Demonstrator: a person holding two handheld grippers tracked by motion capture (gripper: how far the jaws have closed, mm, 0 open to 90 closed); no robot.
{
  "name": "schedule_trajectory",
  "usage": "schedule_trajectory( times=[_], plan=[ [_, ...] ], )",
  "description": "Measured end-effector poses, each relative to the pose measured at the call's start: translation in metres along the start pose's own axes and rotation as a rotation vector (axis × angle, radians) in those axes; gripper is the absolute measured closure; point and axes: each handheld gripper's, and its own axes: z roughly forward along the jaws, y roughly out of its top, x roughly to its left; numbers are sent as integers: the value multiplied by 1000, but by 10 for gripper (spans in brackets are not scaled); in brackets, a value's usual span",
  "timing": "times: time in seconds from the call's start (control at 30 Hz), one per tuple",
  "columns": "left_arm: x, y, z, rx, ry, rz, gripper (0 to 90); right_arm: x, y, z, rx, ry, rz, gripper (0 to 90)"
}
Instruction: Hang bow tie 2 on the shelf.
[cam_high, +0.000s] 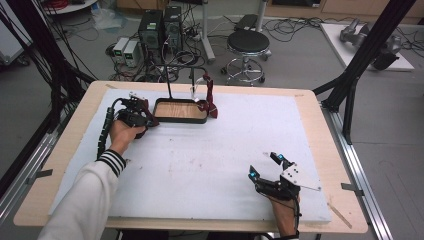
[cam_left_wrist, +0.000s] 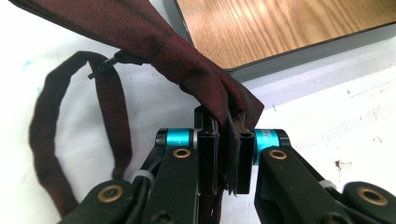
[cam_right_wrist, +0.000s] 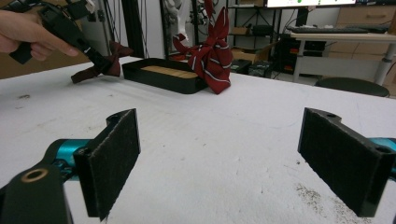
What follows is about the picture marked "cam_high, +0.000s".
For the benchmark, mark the white foam mat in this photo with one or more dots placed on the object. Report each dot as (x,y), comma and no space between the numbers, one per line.
(200,186)

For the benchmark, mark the striped red bow tie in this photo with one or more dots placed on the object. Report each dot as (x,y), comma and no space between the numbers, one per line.
(210,96)

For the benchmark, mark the clear plastic bag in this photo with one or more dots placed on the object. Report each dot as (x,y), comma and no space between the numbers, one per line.
(108,18)

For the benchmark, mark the white power supply unit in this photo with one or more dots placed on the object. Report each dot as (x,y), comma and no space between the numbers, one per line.
(120,48)
(131,53)

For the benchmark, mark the grey desk leg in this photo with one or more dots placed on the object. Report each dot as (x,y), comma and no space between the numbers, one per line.
(207,40)

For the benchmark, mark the thin wooden stick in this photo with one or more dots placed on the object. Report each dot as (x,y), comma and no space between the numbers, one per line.
(339,215)

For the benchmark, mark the person's left hand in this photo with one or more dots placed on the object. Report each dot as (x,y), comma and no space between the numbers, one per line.
(124,136)

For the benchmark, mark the round white table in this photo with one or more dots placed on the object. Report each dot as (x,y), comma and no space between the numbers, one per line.
(71,6)

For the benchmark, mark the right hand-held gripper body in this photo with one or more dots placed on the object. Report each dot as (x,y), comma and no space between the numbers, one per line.
(296,176)

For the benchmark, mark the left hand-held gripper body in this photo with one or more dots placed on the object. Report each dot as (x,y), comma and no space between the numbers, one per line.
(131,115)

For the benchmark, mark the aluminium rail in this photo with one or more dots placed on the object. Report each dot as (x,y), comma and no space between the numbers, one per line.
(358,173)
(23,173)

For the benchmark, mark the black round stool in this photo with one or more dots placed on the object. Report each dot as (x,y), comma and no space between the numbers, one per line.
(248,41)

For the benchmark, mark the black flat box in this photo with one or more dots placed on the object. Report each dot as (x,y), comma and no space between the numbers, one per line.
(246,22)

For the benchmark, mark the person's right hand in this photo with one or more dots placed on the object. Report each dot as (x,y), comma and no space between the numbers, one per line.
(285,216)

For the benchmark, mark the black computer tower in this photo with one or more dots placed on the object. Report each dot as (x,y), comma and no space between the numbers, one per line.
(172,28)
(150,30)

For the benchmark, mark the black metal frame stand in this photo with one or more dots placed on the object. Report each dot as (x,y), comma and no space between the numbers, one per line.
(363,56)
(50,60)

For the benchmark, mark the white floor board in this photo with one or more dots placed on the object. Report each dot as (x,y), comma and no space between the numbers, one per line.
(340,46)

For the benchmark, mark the metal bracket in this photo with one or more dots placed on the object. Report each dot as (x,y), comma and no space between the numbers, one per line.
(351,189)
(40,175)

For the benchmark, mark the black rack with wooden tray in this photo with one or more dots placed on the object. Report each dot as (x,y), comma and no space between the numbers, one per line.
(180,110)

